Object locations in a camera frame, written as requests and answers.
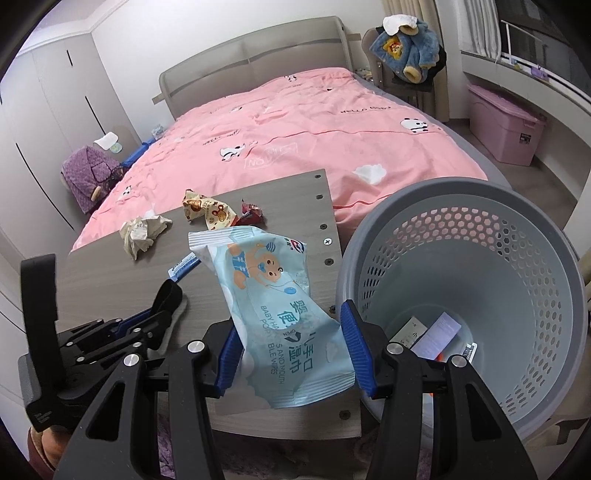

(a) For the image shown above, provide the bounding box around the light blue wet wipes packet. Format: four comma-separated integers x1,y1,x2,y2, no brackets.
187,226,356,409

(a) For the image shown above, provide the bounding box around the bed with pink duvet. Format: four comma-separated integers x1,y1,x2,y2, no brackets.
69,67,490,252

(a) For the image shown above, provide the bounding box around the small white carton box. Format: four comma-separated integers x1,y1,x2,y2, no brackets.
397,316,432,349

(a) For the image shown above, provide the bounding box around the red candy wrapper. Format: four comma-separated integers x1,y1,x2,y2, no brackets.
228,198,265,227

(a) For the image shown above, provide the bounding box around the white folded cloth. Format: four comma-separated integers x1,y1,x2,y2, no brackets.
382,14,419,35

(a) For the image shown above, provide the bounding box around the grey upholstered bed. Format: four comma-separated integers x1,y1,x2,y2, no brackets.
151,16,513,195

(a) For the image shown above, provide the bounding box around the brown bear-print wrapper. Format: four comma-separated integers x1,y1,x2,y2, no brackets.
181,189,241,232

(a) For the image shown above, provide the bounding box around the small white cloth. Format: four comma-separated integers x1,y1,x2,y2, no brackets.
93,131,122,153

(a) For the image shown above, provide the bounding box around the grey chair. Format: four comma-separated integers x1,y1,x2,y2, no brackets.
361,28,448,123

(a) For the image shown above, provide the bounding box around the purple fuzzy coat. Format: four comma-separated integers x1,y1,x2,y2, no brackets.
61,145,127,214

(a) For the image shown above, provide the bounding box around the white window ledge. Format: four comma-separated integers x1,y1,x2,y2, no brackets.
462,48,591,153

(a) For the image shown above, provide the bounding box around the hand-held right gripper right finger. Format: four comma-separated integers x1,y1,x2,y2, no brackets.
341,299,539,480

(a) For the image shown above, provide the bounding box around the pink plastic storage box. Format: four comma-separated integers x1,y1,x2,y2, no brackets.
466,83,548,166

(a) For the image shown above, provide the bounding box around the beige curtain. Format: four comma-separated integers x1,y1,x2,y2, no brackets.
382,0,462,123

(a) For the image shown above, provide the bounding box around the purple and white box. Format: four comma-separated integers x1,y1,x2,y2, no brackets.
411,313,462,361

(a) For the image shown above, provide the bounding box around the white window rail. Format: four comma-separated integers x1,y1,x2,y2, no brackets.
494,21,555,65

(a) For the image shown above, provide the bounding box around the grey-blue perforated plastic basket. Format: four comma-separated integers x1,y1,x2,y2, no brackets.
336,180,587,439

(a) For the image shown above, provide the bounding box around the crumpled beige tissue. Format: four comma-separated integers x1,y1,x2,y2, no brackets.
119,215,172,261

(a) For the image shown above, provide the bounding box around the dark window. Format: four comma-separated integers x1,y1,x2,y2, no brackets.
496,0,591,93

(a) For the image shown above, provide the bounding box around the white sheer curtain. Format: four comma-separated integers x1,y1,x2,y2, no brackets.
455,0,502,58

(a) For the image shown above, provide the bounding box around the white wardrobe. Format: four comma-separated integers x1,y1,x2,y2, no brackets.
0,44,139,296

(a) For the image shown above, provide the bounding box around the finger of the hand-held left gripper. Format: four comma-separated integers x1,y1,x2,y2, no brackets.
99,309,172,335
99,329,162,360

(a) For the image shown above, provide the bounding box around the blue fleece jacket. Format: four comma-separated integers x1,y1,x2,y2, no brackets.
369,18,444,84

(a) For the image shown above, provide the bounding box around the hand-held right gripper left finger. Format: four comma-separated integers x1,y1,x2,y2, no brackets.
53,320,245,480

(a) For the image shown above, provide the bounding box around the small blue sachet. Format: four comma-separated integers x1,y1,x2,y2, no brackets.
168,251,201,281

